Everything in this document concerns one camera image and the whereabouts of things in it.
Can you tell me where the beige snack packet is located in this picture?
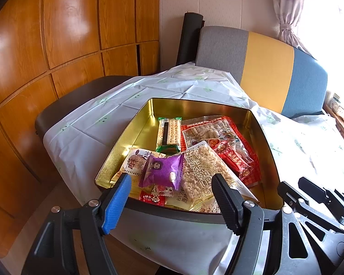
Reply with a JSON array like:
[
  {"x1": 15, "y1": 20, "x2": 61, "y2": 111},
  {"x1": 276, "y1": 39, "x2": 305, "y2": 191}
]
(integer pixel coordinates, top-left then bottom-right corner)
[{"x1": 163, "y1": 193, "x2": 218, "y2": 214}]

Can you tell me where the gold tin box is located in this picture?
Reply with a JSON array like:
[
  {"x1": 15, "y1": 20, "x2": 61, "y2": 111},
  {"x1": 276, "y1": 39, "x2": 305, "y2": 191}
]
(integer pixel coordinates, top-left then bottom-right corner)
[{"x1": 94, "y1": 98, "x2": 284, "y2": 224}]

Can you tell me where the white orange snack packet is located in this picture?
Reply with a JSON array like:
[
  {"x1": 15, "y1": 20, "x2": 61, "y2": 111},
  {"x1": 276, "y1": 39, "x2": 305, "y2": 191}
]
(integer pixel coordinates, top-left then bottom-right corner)
[{"x1": 110, "y1": 147, "x2": 167, "y2": 188}]

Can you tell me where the purple snack packet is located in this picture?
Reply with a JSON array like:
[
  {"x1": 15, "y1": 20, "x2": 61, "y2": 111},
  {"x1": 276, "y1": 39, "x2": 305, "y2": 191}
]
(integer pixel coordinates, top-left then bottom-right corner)
[{"x1": 138, "y1": 153, "x2": 185, "y2": 191}]

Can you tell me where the green cracker packet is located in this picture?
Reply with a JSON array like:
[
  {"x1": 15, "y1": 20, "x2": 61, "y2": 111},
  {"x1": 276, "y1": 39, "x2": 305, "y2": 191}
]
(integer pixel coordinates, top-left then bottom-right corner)
[{"x1": 155, "y1": 116, "x2": 183, "y2": 154}]

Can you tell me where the white green cloud tablecloth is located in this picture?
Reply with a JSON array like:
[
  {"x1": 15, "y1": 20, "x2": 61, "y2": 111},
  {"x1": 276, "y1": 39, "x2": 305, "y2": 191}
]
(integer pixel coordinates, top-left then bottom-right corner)
[{"x1": 43, "y1": 63, "x2": 344, "y2": 275}]

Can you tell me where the small red festive packet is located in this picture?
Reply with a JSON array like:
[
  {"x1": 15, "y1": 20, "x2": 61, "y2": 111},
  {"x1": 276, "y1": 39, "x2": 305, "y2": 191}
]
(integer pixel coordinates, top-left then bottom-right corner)
[{"x1": 209, "y1": 138, "x2": 255, "y2": 182}]

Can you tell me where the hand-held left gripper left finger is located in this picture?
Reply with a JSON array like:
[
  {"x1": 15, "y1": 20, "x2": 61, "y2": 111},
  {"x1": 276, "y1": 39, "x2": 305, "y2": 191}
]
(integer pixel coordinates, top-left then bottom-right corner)
[{"x1": 21, "y1": 173, "x2": 132, "y2": 275}]

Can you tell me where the small red white packet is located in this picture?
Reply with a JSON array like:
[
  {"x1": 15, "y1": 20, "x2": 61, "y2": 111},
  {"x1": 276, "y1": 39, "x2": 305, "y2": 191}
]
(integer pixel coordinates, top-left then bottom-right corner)
[{"x1": 139, "y1": 190, "x2": 165, "y2": 207}]

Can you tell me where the floral curtain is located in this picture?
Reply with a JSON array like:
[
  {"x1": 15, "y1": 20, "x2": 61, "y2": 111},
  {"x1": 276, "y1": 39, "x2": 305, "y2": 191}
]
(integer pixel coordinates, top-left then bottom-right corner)
[{"x1": 271, "y1": 0, "x2": 314, "y2": 56}]

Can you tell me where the large red snack bag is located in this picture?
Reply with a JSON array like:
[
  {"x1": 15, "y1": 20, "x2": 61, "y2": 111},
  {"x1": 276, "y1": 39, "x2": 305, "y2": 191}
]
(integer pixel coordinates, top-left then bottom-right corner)
[{"x1": 180, "y1": 115, "x2": 261, "y2": 187}]

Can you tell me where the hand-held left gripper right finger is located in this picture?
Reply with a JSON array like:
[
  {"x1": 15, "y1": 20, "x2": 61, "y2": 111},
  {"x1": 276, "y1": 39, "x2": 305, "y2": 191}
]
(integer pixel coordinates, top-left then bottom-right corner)
[{"x1": 211, "y1": 173, "x2": 319, "y2": 275}]

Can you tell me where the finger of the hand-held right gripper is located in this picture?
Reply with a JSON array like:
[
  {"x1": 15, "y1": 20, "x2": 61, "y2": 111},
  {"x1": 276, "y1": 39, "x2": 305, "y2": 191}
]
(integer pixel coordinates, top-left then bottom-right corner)
[
  {"x1": 277, "y1": 181, "x2": 344, "y2": 230},
  {"x1": 298, "y1": 177, "x2": 344, "y2": 217}
]

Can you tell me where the wooden wardrobe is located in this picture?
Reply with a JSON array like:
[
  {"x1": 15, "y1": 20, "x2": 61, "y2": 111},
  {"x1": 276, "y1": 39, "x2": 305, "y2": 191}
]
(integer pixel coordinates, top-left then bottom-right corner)
[{"x1": 0, "y1": 0, "x2": 161, "y2": 258}]

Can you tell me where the clear rice cracker packet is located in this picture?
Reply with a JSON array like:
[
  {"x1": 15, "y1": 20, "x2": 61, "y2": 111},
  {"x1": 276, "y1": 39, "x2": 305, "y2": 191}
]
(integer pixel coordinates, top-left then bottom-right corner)
[{"x1": 181, "y1": 140, "x2": 258, "y2": 209}]

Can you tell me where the black rolled mat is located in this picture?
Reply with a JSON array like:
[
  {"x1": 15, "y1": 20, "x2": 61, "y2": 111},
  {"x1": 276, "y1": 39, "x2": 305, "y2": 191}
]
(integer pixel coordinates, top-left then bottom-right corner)
[{"x1": 175, "y1": 12, "x2": 205, "y2": 66}]

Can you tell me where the grey yellow blue chair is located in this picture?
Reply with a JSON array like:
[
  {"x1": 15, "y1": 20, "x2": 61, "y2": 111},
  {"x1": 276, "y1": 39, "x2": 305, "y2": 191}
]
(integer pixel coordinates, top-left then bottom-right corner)
[{"x1": 195, "y1": 26, "x2": 328, "y2": 119}]

